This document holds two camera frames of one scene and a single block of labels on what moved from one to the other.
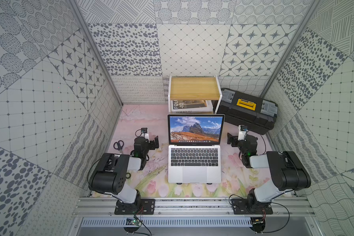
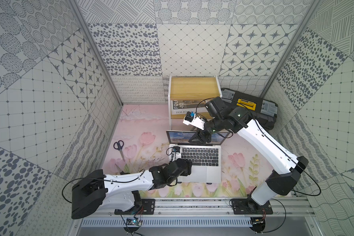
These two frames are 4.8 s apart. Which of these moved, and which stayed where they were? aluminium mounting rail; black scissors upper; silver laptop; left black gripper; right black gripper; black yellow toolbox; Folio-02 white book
Moved: silver laptop; right black gripper; left black gripper
Stayed: aluminium mounting rail; Folio-02 white book; black scissors upper; black yellow toolbox
